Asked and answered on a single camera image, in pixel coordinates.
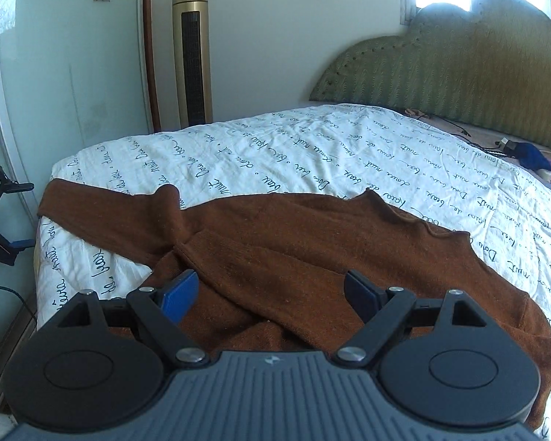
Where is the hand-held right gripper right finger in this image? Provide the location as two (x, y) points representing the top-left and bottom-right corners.
(334, 270), (487, 366)

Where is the green padded headboard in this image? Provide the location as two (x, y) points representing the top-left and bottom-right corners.
(309, 0), (551, 154)

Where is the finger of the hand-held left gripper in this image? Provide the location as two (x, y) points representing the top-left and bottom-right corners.
(0, 166), (34, 223)
(0, 230), (36, 266)

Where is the brown sweater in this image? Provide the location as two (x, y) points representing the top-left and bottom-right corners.
(37, 179), (551, 430)

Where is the brown wooden door frame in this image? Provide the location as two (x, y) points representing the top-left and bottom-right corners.
(140, 0), (162, 132)

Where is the gold tower air conditioner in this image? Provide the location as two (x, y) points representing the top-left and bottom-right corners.
(172, 0), (213, 128)

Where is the blue cloth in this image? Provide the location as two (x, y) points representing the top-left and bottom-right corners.
(516, 141), (551, 171)

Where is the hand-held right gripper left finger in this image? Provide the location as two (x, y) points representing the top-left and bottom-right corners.
(55, 269), (210, 369)

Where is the thin black cable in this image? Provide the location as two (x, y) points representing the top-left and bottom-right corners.
(0, 282), (38, 320)

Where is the floral glass wardrobe door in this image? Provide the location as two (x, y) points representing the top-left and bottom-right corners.
(0, 0), (154, 249)

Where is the white script-printed quilt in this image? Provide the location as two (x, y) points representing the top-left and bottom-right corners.
(32, 103), (551, 441)

